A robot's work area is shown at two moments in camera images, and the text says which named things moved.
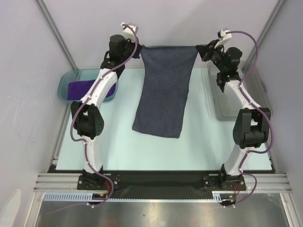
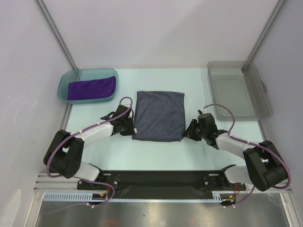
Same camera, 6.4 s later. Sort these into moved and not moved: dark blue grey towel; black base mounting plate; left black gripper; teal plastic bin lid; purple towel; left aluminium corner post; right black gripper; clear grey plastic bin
Moved: right black gripper; dark blue grey towel; left black gripper
Not moved: clear grey plastic bin; teal plastic bin lid; left aluminium corner post; purple towel; black base mounting plate
